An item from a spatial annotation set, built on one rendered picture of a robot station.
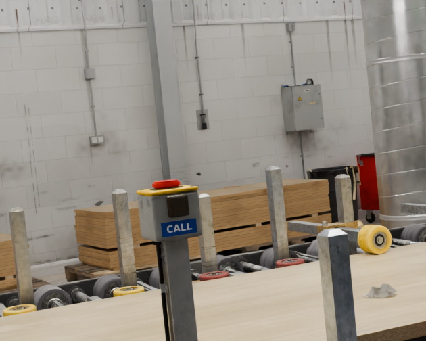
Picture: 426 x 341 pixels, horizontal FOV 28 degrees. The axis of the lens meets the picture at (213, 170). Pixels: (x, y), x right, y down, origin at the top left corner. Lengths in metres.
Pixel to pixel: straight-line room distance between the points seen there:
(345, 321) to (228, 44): 8.24
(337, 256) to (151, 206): 0.31
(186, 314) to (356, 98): 9.27
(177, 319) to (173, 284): 0.05
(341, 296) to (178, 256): 0.27
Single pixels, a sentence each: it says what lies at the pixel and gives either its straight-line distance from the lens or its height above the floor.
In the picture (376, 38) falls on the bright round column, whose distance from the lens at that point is 5.50.
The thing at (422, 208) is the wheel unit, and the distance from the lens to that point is 2.96.
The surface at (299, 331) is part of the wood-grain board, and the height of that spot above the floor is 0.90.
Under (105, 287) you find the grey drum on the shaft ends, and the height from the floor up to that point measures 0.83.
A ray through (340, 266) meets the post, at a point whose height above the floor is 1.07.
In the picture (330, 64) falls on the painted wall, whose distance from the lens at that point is 10.23.
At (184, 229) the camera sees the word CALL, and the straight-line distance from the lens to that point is 1.18.
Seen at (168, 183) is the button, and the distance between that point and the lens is 1.19.
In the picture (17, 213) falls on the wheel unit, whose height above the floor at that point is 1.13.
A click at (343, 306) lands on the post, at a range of 1.33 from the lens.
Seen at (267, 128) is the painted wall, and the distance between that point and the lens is 9.66.
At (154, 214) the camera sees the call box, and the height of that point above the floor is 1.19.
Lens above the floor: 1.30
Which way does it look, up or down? 3 degrees down
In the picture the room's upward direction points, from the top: 6 degrees counter-clockwise
